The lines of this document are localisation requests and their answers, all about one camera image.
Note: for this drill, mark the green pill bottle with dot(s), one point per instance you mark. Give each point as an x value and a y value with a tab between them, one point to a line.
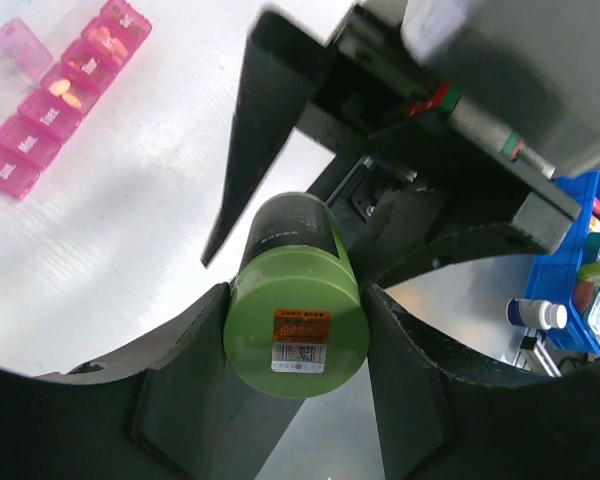
295	327

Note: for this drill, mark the pink weekly pill organizer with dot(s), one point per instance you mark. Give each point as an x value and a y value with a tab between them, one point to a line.
65	91

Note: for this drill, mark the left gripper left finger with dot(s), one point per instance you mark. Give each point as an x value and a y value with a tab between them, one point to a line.
147	410

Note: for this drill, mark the white bottle blue cap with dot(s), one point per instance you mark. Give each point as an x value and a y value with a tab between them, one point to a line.
536	314

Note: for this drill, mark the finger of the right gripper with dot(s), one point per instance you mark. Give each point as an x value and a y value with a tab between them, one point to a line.
282	69

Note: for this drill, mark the blue plastic storage bin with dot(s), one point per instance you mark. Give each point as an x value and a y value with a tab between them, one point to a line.
554	277

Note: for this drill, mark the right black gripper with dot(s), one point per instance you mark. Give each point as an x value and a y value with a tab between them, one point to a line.
481	199

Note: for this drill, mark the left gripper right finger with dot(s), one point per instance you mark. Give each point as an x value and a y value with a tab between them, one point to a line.
445	411

